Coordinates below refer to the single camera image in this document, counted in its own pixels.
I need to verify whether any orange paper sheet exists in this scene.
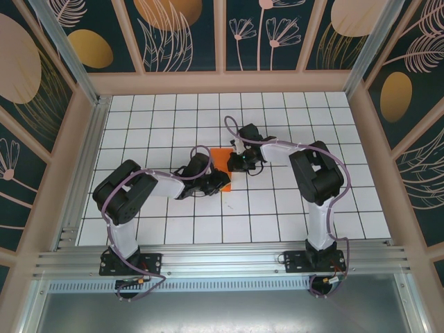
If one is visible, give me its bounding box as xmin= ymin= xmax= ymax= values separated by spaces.
xmin=209 ymin=146 xmax=234 ymax=194

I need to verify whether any grey metal tray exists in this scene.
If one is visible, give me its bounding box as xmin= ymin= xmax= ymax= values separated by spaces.
xmin=19 ymin=270 xmax=429 ymax=333

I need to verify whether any long aluminium base rail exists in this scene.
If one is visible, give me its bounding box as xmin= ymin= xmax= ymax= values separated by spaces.
xmin=33 ymin=244 xmax=414 ymax=278

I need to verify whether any slotted grey cable duct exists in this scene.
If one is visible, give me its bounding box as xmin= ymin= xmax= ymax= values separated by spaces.
xmin=48 ymin=276 xmax=315 ymax=293

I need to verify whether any aluminium side rail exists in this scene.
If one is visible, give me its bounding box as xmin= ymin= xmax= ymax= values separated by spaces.
xmin=53 ymin=96 xmax=112 ymax=253

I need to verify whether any left base wires yellow connector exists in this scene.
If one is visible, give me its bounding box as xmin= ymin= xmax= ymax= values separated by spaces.
xmin=115 ymin=276 xmax=153 ymax=289

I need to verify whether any base wires yellow connector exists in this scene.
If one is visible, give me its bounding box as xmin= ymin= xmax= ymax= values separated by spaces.
xmin=115 ymin=276 xmax=153 ymax=289
xmin=311 ymin=265 xmax=348 ymax=289

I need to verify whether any right base wires yellow connector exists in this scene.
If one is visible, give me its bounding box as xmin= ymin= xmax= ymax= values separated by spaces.
xmin=311 ymin=265 xmax=348 ymax=289

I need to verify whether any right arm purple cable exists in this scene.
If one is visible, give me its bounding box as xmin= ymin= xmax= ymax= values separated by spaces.
xmin=223 ymin=115 xmax=350 ymax=300

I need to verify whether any aluminium frame post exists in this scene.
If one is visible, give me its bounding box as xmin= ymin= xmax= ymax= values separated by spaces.
xmin=344 ymin=0 xmax=405 ymax=100
xmin=27 ymin=0 xmax=102 ymax=105

